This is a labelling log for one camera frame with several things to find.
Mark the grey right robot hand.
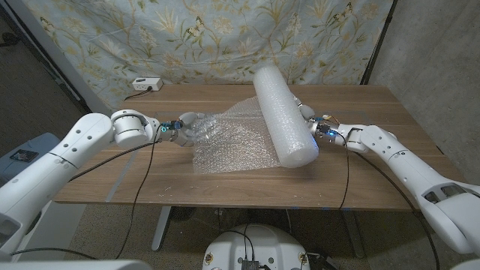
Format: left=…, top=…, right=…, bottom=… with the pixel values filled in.
left=294, top=96, right=327, bottom=142

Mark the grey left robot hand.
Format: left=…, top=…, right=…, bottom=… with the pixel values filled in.
left=170, top=111, right=217, bottom=148

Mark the clear bubble wrap roll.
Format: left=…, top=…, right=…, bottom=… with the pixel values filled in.
left=191, top=64, right=320, bottom=175

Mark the white power outlet box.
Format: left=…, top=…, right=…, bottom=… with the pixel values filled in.
left=131, top=77, right=164, bottom=92

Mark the black ribbed round object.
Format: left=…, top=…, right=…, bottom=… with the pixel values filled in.
left=170, top=205, right=194, bottom=223

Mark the floral blue backdrop cloth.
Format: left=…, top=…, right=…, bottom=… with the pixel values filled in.
left=22, top=0, right=395, bottom=113

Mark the black backdrop stand pole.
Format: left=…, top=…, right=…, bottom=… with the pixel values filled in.
left=359, top=0, right=394, bottom=86

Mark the white table leg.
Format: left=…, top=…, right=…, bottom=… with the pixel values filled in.
left=151, top=205, right=173, bottom=251

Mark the grey table leg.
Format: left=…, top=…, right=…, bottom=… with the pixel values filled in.
left=340, top=209, right=367, bottom=259

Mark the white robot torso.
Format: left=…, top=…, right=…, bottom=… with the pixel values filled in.
left=202, top=223, right=312, bottom=270

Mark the blue-grey storage bin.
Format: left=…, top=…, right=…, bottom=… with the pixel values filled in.
left=0, top=131, right=63, bottom=187

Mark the black flat phone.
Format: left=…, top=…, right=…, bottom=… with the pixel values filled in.
left=10, top=148, right=40, bottom=163

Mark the black outlet box cable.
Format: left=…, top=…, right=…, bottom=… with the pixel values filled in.
left=123, top=86, right=154, bottom=101

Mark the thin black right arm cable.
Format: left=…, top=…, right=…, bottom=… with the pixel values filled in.
left=337, top=130, right=350, bottom=211

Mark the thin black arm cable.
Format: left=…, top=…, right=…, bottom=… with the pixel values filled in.
left=10, top=125, right=163, bottom=260
left=337, top=130, right=350, bottom=211

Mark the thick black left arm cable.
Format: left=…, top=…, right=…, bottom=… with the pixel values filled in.
left=68, top=140, right=162, bottom=182

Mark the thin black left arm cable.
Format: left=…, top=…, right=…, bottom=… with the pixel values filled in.
left=10, top=125, right=163, bottom=260

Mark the black door frame strip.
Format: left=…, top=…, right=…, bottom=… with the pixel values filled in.
left=0, top=3, right=95, bottom=122

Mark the black torso cable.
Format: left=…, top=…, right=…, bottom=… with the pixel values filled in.
left=223, top=224, right=256, bottom=262

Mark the black door handle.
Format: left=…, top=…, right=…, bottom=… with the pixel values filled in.
left=0, top=32, right=20, bottom=48

